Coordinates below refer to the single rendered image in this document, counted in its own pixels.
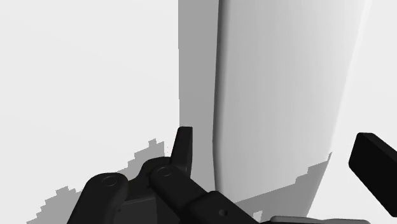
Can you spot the large white rounded fixture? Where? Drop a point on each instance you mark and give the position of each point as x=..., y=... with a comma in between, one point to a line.
x=279, y=93

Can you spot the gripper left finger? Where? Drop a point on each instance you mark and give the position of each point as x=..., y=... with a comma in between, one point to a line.
x=173, y=183

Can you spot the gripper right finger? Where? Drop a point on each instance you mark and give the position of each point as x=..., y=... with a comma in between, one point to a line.
x=375, y=167

